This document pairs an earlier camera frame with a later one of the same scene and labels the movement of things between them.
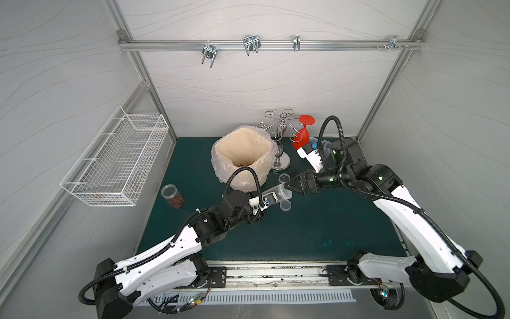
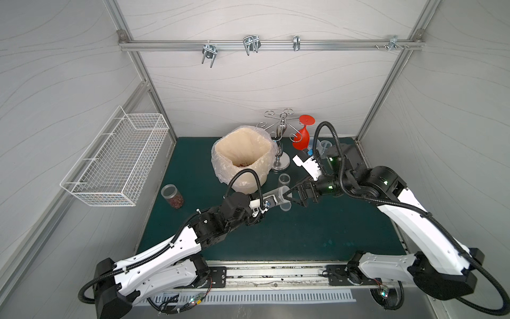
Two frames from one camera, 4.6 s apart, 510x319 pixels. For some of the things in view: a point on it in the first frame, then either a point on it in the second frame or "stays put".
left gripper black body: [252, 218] stays put
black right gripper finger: [290, 188] to [296, 201]
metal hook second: [251, 43] stays put
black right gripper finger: [293, 179] to [299, 185]
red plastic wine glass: [303, 137] stays put
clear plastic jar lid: [285, 205] stays put
